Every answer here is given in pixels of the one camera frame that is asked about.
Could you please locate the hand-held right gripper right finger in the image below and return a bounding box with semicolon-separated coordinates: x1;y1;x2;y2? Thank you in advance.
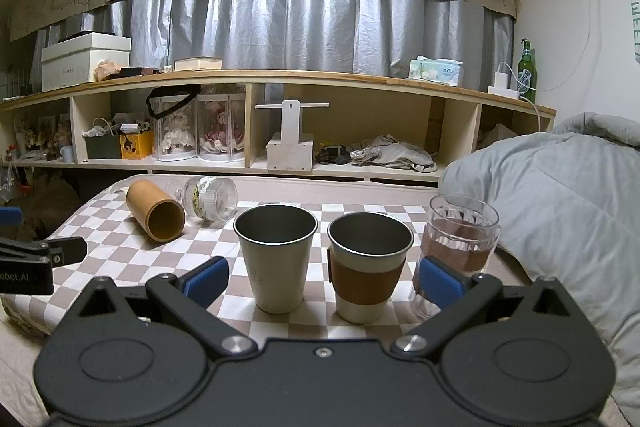
391;256;577;361

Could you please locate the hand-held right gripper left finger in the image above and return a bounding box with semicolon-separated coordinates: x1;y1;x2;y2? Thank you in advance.
75;256;254;361

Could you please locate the clear plastic jar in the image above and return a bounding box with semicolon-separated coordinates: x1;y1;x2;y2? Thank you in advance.
172;175;239;223

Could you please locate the brown bamboo cup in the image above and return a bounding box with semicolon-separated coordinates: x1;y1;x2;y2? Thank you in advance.
124;180;187;243

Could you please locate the clear cup with brown sleeve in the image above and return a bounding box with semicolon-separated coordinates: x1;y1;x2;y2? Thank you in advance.
409;194;502;321

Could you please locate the plain steel cup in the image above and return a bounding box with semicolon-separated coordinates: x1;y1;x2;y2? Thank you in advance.
233;203;320;314

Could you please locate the steel cup with brown sleeve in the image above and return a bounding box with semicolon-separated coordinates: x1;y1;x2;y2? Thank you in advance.
326;211;415;324

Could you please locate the dark green box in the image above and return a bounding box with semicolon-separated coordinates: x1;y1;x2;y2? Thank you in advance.
83;134;123;160

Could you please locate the yellow box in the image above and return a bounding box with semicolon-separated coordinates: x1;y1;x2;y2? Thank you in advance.
119;130;155;160

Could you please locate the grey crumpled cloth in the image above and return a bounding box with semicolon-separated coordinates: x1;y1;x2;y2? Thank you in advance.
349;134;439;173

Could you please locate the grey duvet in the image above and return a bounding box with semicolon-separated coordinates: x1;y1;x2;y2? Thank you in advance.
438;111;640;419

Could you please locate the clear doll display case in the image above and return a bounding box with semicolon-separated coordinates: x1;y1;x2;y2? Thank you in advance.
149;94;199;162
197;87;247;163

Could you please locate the white wooden stand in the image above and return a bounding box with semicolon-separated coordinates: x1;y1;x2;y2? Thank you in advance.
253;100;330;173

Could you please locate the black small item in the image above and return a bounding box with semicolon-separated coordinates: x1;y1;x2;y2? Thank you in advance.
314;144;354;166

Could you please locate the white storage box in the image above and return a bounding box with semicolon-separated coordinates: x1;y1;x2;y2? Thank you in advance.
40;32;133;90

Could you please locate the white power adapter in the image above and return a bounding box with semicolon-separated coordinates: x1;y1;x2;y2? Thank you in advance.
488;67;521;99

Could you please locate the green tissue pack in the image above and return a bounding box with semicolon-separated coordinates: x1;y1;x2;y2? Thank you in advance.
408;55;464;87

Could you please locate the cream book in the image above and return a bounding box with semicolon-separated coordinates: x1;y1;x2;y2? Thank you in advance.
173;55;223;72

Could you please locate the wooden shelf unit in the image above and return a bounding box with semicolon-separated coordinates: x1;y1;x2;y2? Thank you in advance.
0;69;557;188

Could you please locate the green glass bottle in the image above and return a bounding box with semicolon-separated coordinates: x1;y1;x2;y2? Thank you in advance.
517;39;536;104

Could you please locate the silver curtain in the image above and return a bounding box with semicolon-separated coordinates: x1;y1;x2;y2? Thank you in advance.
29;0;516;92

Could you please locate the black strap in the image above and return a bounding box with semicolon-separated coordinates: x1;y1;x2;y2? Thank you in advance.
145;84;201;120

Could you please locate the white cable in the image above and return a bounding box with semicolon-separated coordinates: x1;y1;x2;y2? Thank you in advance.
502;0;601;132

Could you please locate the white wall banner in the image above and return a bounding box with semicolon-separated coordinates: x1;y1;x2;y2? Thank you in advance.
622;0;640;74

